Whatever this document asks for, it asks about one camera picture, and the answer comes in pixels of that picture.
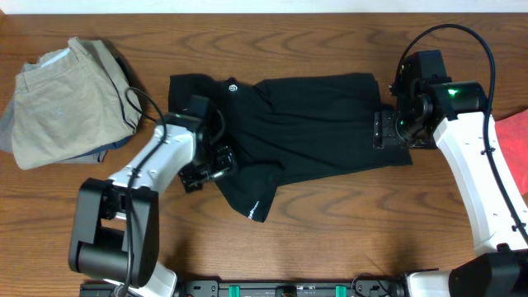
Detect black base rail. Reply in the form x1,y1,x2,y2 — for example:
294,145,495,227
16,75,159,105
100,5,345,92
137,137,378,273
80,271,408,297

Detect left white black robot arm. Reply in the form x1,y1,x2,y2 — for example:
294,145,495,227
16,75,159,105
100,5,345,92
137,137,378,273
68,95,236,296

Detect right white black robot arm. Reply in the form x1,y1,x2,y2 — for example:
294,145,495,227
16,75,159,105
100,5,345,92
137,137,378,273
373,50,527,296

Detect folded beige khaki pants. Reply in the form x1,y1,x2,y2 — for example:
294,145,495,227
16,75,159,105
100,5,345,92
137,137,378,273
11,37,141,170

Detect red cloth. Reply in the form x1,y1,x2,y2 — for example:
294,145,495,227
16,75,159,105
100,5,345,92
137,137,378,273
495,111,528,195

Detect black t-shirt with logo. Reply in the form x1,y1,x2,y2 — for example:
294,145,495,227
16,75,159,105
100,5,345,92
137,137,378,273
168,73,413,223

